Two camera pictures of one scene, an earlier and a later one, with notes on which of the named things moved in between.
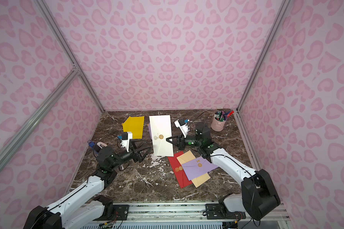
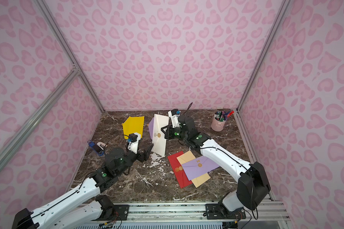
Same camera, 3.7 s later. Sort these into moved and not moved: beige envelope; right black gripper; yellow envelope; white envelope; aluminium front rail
Moved: white envelope; right black gripper
Not moved: beige envelope; aluminium front rail; yellow envelope
